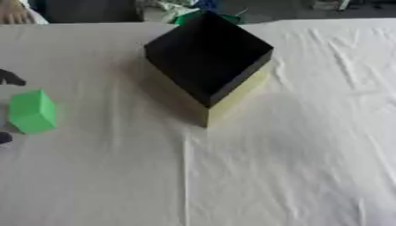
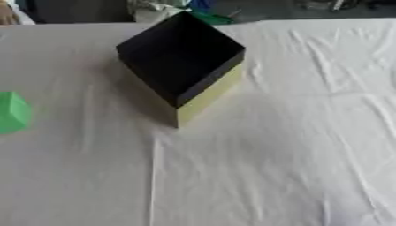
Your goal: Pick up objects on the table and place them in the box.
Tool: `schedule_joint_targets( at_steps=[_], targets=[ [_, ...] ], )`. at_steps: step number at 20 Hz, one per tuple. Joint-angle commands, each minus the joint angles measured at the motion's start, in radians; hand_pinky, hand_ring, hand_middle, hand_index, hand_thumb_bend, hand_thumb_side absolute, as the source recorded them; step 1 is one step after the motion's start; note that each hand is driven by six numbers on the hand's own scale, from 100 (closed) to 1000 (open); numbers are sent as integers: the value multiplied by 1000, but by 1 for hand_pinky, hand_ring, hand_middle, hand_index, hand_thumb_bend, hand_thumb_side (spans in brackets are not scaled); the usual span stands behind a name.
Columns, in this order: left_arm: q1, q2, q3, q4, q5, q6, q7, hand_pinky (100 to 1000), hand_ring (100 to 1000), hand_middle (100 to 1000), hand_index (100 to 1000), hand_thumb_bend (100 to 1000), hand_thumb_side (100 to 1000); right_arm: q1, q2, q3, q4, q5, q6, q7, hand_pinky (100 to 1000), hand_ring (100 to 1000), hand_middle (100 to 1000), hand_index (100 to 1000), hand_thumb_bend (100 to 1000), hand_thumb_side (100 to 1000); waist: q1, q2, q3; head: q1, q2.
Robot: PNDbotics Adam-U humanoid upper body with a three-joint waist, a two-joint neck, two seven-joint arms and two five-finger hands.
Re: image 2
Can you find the tan box with black inside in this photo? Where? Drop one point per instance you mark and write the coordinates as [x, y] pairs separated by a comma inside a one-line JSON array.
[[180, 67]]

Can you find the green bag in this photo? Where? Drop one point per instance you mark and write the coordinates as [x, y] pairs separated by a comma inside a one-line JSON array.
[[214, 18]]

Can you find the silver foil bag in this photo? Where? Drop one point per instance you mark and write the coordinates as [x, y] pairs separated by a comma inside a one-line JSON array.
[[154, 9]]

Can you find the green block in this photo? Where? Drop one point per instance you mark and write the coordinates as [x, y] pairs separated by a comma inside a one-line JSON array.
[[12, 112]]

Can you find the person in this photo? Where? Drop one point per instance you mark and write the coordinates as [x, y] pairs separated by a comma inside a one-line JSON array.
[[9, 12]]

